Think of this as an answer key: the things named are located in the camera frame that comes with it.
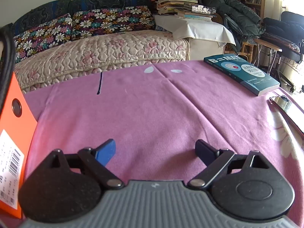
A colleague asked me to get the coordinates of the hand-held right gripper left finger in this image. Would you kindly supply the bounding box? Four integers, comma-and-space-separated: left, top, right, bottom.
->
49, 138, 125, 190

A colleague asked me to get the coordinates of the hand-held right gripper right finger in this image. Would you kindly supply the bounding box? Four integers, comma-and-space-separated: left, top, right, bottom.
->
188, 139, 269, 191

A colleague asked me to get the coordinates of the orange cardboard box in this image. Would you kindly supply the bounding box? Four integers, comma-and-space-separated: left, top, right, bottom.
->
0, 72, 38, 219

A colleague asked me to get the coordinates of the pink floral tablecloth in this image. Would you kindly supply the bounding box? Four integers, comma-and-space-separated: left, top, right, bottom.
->
22, 59, 304, 228

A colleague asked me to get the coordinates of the teal book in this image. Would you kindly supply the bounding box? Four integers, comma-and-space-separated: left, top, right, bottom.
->
204, 55, 281, 97

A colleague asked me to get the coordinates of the shiny metal tool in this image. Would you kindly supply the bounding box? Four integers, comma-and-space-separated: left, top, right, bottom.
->
268, 95, 304, 136

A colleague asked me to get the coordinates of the quilted floral sofa cover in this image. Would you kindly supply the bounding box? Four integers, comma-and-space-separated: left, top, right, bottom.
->
13, 31, 190, 93

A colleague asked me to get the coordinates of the white side table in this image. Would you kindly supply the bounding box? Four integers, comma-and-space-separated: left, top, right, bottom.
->
188, 37, 226, 61

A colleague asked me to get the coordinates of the white lace fabric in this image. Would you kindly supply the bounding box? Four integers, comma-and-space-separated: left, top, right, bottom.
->
278, 57, 304, 89

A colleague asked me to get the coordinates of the white cloth on side table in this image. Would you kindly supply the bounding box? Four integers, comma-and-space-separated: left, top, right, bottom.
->
153, 14, 237, 48

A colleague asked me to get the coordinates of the daisy print pillow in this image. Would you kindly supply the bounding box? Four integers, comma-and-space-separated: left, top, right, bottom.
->
71, 6, 156, 41
13, 13, 73, 63

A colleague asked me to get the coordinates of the dark green padded jacket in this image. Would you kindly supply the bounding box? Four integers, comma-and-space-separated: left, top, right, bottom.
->
198, 0, 265, 44

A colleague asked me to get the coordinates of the black chair with clothes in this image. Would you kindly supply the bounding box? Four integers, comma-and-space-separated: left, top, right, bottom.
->
261, 11, 304, 64

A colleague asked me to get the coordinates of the foil blister pack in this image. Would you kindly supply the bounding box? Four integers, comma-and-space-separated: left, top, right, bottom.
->
191, 4, 216, 14

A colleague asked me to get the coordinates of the stack of books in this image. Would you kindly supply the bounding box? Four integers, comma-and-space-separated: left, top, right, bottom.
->
154, 0, 216, 22

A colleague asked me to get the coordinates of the black cable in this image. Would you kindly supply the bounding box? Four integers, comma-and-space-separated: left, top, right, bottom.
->
0, 25, 16, 105

